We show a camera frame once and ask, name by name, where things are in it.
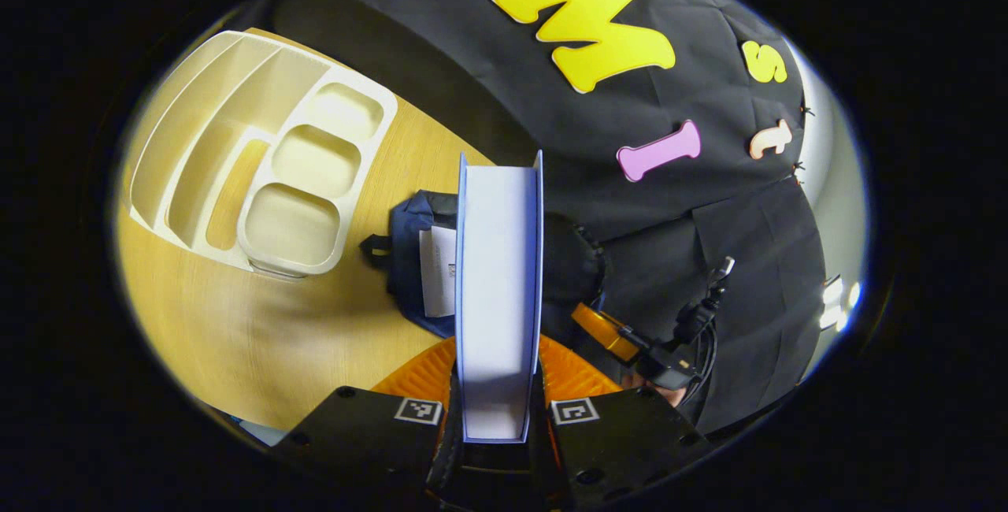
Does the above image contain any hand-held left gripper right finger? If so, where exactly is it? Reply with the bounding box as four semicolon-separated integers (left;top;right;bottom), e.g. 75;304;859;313
538;335;710;509

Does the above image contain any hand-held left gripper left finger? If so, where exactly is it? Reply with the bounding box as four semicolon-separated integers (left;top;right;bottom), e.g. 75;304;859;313
276;336;461;512

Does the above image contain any navy blue schoolbag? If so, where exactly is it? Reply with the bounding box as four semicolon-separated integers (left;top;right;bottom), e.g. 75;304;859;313
361;189;607;339

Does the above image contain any cream plastic bookshelf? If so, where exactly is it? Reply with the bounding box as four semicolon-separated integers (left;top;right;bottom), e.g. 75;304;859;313
126;30;398;280

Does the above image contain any black backdrop cloth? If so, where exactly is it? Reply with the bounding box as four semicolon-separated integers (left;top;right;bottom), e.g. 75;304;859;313
272;0;828;434

